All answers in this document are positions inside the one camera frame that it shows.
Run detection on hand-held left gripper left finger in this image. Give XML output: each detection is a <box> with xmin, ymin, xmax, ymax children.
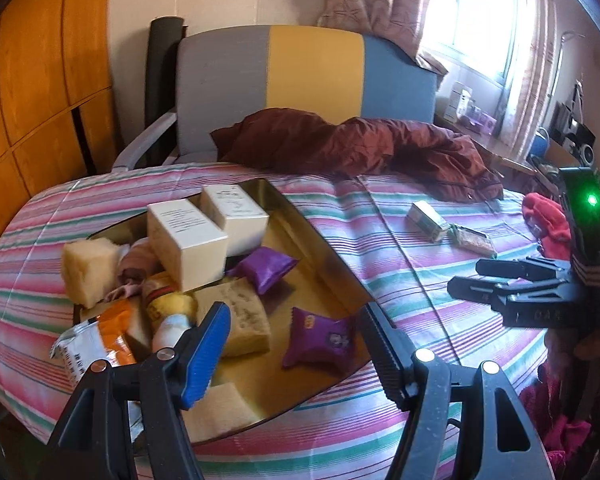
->
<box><xmin>45</xmin><ymin>301</ymin><xmax>232</xmax><ymax>480</ymax></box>

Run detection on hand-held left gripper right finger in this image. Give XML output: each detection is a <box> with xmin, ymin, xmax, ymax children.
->
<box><xmin>360</xmin><ymin>302</ymin><xmax>556</xmax><ymax>480</ymax></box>

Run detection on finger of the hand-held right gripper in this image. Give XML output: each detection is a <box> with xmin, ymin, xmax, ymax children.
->
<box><xmin>476</xmin><ymin>256</ymin><xmax>575</xmax><ymax>281</ymax></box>
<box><xmin>447</xmin><ymin>275</ymin><xmax>581</xmax><ymax>330</ymax></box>

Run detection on orange bread packet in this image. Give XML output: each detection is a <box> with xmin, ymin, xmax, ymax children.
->
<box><xmin>152</xmin><ymin>312</ymin><xmax>193</xmax><ymax>352</ymax></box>

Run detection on green snack bar packet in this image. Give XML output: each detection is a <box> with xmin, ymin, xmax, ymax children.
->
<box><xmin>447</xmin><ymin>225</ymin><xmax>497</xmax><ymax>257</ymax></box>

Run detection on yellow snack packet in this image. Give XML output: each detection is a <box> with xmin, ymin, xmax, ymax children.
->
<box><xmin>145</xmin><ymin>272</ymin><xmax>198</xmax><ymax>318</ymax></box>

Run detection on printed purple snack packet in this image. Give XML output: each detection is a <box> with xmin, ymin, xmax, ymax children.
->
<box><xmin>281</xmin><ymin>307</ymin><xmax>356</xmax><ymax>369</ymax></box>

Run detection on gold metal tin box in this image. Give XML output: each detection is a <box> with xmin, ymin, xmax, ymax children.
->
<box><xmin>72</xmin><ymin>177</ymin><xmax>374</xmax><ymax>446</ymax></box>

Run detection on plain purple satin packet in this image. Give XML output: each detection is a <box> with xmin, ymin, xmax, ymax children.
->
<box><xmin>227</xmin><ymin>247</ymin><xmax>300</xmax><ymax>295</ymax></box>

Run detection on large cream box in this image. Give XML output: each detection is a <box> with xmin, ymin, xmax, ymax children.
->
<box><xmin>146</xmin><ymin>199</ymin><xmax>230</xmax><ymax>293</ymax></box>

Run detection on small green white box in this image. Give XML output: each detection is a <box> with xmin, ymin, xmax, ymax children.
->
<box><xmin>406</xmin><ymin>201</ymin><xmax>450</xmax><ymax>243</ymax></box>

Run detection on pink sock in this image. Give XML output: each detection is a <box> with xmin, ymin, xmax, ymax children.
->
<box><xmin>105</xmin><ymin>237</ymin><xmax>163</xmax><ymax>302</ymax></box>

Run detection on silver biscuit packet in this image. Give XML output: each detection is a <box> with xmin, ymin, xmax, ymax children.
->
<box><xmin>50</xmin><ymin>322</ymin><xmax>112</xmax><ymax>387</ymax></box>

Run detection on cream box with printed top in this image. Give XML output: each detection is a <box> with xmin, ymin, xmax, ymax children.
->
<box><xmin>200</xmin><ymin>185</ymin><xmax>271</xmax><ymax>257</ymax></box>

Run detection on striped desktop cloth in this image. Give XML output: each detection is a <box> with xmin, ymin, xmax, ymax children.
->
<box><xmin>0</xmin><ymin>162</ymin><xmax>576</xmax><ymax>480</ymax></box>

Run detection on red cloth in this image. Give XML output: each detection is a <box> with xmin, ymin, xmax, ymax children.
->
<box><xmin>522</xmin><ymin>192</ymin><xmax>574</xmax><ymax>257</ymax></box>

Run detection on black speaker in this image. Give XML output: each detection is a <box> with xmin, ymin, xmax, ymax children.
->
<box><xmin>550</xmin><ymin>100</ymin><xmax>597</xmax><ymax>167</ymax></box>

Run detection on blue bucket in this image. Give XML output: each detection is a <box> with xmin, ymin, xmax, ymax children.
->
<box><xmin>530</xmin><ymin>127</ymin><xmax>552</xmax><ymax>159</ymax></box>

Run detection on wooden side table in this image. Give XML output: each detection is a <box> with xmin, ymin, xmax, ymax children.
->
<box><xmin>432</xmin><ymin>115</ymin><xmax>541</xmax><ymax>177</ymax></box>

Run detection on magenta garment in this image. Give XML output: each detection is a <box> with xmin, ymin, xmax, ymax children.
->
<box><xmin>522</xmin><ymin>360</ymin><xmax>594</xmax><ymax>477</ymax></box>

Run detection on purple box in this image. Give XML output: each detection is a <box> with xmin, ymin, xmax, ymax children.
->
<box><xmin>462</xmin><ymin>110</ymin><xmax>497</xmax><ymax>134</ymax></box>

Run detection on pink patterned curtain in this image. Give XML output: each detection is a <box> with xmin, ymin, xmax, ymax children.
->
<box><xmin>500</xmin><ymin>0</ymin><xmax>566</xmax><ymax>156</ymax></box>
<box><xmin>317</xmin><ymin>0</ymin><xmax>448</xmax><ymax>73</ymax></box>

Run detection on white boxes on side table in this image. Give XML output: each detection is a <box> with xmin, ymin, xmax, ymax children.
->
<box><xmin>447</xmin><ymin>81</ymin><xmax>474</xmax><ymax>118</ymax></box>

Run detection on maroon crumpled cloth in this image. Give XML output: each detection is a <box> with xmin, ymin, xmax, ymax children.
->
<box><xmin>210</xmin><ymin>108</ymin><xmax>504</xmax><ymax>204</ymax></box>

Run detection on grey yellow blue chair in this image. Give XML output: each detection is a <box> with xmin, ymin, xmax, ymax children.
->
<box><xmin>111</xmin><ymin>25</ymin><xmax>438</xmax><ymax>173</ymax></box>

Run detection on wooden wardrobe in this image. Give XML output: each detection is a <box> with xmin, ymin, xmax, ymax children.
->
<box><xmin>0</xmin><ymin>0</ymin><xmax>118</xmax><ymax>256</ymax></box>

